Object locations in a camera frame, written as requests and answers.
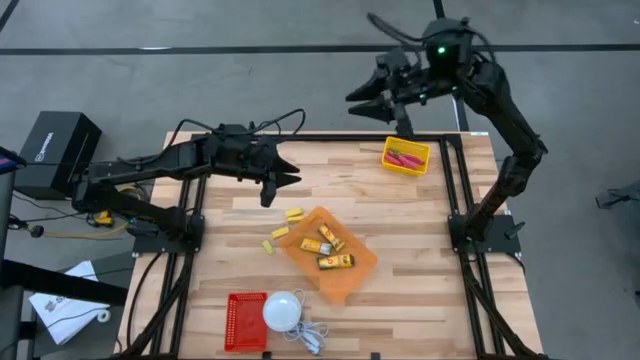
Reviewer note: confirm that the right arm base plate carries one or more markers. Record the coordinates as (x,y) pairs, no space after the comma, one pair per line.
(500,245)

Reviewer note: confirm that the orange translucent plastic tray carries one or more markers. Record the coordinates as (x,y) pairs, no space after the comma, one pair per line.
(350,280)

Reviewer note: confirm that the white paper sheets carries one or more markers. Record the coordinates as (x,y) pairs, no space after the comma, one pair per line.
(65,315)

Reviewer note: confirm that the grey chair base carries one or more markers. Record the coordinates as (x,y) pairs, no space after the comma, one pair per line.
(630,192)

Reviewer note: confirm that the yellow eraser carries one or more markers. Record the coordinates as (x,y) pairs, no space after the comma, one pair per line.
(294,212)
(280,232)
(296,219)
(269,248)

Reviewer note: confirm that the black desk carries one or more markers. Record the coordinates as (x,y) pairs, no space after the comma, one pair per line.
(50,282)

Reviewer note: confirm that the black cardboard box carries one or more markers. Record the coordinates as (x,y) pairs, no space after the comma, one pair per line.
(55,155)

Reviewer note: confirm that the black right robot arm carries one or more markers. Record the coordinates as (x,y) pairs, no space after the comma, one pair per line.
(505,120)

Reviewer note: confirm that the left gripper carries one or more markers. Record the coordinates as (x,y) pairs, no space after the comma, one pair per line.
(240,155)

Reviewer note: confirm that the black power plug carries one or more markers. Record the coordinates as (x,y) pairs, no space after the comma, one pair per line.
(36,231)

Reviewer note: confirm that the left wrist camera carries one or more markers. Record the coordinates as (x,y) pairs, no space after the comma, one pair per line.
(232,131)

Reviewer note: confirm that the computer monitor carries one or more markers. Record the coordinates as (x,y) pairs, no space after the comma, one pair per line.
(7,162)

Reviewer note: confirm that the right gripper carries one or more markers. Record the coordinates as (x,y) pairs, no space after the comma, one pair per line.
(415,87)

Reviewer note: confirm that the yellow Crayola crayon box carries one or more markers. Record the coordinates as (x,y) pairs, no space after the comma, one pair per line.
(331,237)
(336,261)
(316,246)

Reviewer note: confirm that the red plastic basket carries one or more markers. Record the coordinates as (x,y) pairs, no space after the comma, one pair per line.
(246,322)

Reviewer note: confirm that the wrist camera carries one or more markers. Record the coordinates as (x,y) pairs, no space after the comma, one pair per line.
(392,60)
(232,131)

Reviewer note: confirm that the yellow plastic basket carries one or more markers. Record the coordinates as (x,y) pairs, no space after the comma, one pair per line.
(400,142)

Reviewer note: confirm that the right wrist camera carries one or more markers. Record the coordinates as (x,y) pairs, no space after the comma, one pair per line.
(392,60)

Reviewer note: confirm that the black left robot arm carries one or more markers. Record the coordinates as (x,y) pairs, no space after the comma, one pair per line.
(140,170)

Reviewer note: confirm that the white tape roll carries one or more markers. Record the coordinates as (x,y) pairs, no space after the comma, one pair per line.
(99,316)

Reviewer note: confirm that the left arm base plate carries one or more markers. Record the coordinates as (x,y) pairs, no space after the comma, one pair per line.
(150,245)

